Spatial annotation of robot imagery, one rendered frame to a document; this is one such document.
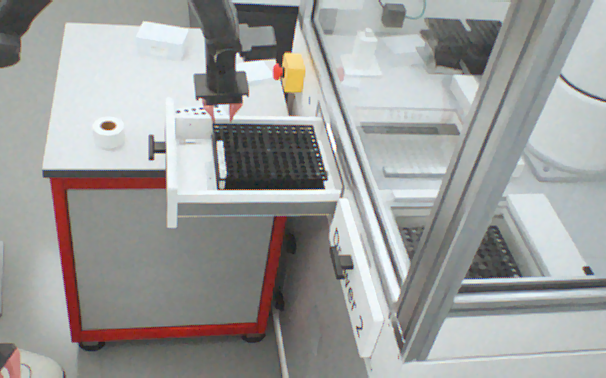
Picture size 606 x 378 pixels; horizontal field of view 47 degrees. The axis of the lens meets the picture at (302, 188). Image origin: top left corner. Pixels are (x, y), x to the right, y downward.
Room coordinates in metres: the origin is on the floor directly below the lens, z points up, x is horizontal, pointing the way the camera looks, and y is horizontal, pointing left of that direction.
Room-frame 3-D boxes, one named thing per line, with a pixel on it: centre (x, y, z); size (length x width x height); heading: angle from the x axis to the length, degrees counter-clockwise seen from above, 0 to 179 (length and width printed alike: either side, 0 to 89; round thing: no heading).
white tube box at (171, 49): (1.63, 0.46, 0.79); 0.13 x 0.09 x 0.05; 93
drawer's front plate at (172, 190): (1.06, 0.28, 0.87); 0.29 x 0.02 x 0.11; 17
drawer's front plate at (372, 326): (0.85, -0.12, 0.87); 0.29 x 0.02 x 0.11; 17
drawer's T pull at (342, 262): (0.84, -0.10, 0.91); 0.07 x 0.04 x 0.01; 17
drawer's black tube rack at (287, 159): (1.11, 0.08, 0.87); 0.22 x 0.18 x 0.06; 107
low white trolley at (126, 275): (1.45, 0.38, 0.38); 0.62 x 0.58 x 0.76; 17
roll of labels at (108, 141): (1.21, 0.46, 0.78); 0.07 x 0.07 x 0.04
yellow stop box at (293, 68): (1.46, 0.08, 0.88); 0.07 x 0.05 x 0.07; 17
